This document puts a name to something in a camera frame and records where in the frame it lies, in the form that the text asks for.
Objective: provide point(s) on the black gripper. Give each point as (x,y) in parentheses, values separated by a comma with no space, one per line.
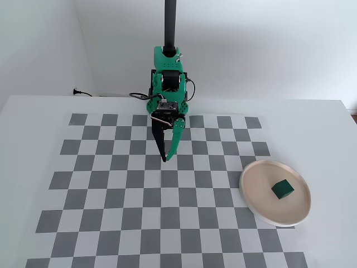
(165,123)

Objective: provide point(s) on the dark green dice cube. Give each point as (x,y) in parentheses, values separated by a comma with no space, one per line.
(282,190)

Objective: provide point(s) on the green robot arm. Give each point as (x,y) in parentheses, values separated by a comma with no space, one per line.
(167,65)

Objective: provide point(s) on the beige round plate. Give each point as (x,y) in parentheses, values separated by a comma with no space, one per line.
(259,190)

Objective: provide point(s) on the grey white checkerboard mat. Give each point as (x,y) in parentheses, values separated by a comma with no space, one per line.
(111,195)

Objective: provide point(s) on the black vertical pole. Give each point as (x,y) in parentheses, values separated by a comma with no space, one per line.
(170,28)

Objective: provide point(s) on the black camera circuit board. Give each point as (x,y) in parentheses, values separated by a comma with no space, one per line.
(167,106)

